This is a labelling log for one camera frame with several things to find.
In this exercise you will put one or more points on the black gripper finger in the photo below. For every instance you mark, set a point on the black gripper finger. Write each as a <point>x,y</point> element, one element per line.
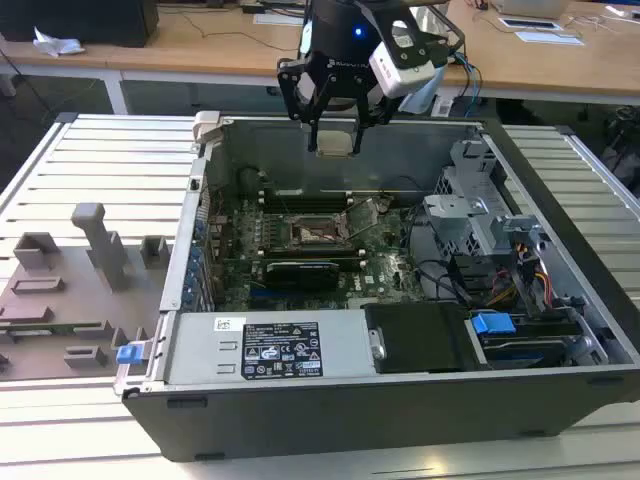
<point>372,112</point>
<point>289,95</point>

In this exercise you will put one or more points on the silver CPU plate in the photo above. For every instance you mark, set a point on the silver CPU plate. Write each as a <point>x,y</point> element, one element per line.
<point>335,144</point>

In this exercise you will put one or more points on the CPU socket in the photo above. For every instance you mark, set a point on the CPU socket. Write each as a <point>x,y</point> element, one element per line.
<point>310,235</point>

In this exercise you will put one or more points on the wooden desk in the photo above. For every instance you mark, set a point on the wooden desk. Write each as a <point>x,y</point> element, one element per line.
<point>200,55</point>

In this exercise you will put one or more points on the metal drive cage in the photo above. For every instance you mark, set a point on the metal drive cage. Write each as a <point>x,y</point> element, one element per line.
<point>450,215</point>

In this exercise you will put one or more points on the green motherboard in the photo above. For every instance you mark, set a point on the green motherboard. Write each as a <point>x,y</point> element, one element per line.
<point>385,280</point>

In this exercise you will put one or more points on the black graphics card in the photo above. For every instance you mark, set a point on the black graphics card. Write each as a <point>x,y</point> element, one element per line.
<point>300,276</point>

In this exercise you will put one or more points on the white paper sheet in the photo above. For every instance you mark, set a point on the white paper sheet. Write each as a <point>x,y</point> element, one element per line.
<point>550,38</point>

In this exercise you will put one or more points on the black box on desk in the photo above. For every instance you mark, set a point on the black box on desk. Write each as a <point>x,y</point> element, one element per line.
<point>75,20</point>

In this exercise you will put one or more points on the black drive shroud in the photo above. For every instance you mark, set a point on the black drive shroud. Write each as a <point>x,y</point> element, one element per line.
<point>420,335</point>

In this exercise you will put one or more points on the crumpled white paper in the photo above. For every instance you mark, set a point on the crumpled white paper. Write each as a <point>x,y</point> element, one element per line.
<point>55,45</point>

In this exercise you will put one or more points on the blue disk carrier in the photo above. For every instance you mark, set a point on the blue disk carrier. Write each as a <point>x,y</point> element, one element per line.
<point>492,324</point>

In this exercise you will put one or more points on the silver power supply unit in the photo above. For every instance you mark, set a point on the silver power supply unit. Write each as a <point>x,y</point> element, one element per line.
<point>200,350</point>

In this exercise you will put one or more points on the grey parts rack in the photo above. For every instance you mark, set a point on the grey parts rack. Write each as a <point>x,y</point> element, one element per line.
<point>100,295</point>

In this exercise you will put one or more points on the hard disk drive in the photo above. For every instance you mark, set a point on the hard disk drive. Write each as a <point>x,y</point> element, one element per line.
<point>520,350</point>

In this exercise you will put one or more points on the blue case latch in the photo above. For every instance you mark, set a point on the blue case latch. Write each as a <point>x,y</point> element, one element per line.
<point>127,354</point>

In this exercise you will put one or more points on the black open PC case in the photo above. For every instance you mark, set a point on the black open PC case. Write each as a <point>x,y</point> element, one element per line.
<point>350,420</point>

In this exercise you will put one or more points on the green RAM stick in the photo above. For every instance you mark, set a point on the green RAM stick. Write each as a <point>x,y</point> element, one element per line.
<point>60,328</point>

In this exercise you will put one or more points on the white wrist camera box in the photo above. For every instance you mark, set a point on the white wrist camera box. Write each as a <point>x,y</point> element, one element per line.
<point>400,75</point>

